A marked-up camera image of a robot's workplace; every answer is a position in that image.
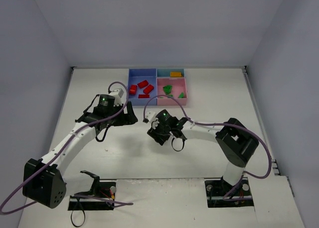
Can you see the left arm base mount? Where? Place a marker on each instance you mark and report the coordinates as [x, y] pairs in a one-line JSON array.
[[107, 191]]

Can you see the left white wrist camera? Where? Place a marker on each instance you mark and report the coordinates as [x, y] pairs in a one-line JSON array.
[[117, 94]]

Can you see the yellow lego brick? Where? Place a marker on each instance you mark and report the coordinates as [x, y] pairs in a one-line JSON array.
[[174, 74]]

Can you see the pink container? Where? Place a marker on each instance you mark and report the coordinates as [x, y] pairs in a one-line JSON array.
[[178, 86]]

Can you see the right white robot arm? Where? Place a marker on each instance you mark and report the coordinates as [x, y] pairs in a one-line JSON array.
[[236, 143]]

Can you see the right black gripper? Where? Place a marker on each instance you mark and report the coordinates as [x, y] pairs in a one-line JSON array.
[[157, 134]]

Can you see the red half round lego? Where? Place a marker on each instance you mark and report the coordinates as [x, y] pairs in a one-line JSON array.
[[143, 96]]

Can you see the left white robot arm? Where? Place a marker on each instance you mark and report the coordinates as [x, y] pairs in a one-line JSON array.
[[44, 179]]

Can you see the red long lego brick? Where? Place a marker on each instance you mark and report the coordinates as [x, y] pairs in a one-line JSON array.
[[148, 89]]

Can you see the large blue container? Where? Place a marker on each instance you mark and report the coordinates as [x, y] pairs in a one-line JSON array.
[[134, 81]]

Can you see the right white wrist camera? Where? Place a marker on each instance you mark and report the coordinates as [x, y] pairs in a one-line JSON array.
[[151, 117]]

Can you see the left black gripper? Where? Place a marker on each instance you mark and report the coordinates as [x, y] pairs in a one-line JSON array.
[[123, 115]]

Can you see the red round printed lego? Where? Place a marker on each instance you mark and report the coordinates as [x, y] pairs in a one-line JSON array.
[[133, 89]]

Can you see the teal container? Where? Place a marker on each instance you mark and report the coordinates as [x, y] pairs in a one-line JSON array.
[[165, 72]]

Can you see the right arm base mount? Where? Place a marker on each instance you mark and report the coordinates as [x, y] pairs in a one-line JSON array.
[[220, 194]]

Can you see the green curved lego brick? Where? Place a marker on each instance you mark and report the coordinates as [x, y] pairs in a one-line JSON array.
[[167, 89]]

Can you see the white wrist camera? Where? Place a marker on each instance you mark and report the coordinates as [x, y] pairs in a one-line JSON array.
[[117, 94], [151, 117]]

